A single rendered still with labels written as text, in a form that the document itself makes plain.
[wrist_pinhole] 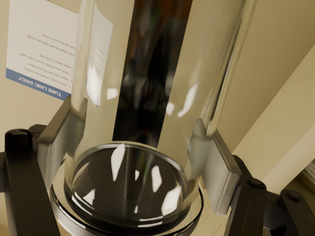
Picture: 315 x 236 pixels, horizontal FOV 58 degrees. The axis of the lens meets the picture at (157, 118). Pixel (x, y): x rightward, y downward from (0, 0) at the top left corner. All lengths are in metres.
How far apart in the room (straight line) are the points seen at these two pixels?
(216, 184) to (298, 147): 0.19
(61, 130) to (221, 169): 0.09
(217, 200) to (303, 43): 0.63
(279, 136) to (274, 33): 0.40
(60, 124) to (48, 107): 0.79
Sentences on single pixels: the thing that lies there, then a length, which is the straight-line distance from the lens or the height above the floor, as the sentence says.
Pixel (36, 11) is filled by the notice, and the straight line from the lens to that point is 0.82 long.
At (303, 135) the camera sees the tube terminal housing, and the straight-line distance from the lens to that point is 0.34.
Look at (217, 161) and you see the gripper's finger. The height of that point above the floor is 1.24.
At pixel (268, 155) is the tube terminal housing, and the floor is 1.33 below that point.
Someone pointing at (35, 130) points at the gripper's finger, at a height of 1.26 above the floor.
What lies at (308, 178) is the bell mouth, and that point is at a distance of 0.46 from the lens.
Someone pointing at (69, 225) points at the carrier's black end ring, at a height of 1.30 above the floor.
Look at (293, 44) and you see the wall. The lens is 0.76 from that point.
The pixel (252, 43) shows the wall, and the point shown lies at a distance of 0.74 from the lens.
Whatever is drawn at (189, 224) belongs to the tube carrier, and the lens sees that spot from 0.19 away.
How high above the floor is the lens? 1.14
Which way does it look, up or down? 35 degrees up
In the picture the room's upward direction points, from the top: 154 degrees counter-clockwise
